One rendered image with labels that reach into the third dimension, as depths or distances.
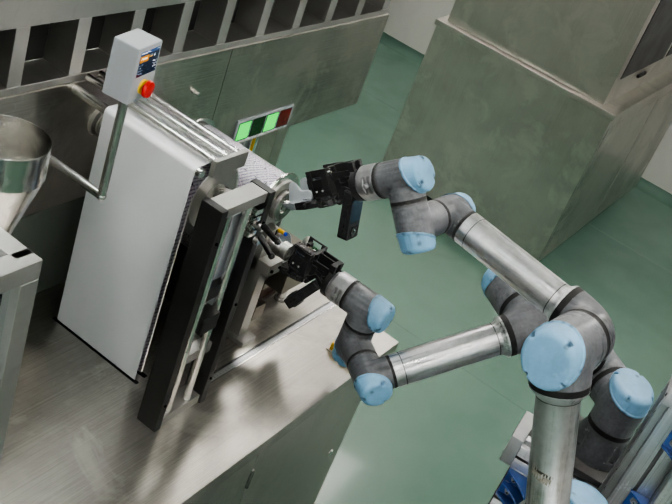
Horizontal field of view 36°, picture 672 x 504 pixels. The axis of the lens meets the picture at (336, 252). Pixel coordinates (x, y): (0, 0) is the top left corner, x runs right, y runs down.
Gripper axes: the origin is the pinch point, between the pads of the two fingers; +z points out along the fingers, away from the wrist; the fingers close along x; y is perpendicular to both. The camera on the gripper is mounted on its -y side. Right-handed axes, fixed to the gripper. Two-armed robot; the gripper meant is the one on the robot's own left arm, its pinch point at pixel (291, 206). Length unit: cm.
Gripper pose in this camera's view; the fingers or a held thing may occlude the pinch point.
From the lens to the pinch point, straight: 223.6
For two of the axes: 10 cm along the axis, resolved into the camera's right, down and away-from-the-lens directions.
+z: -8.0, 1.1, 5.9
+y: -2.6, -9.5, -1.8
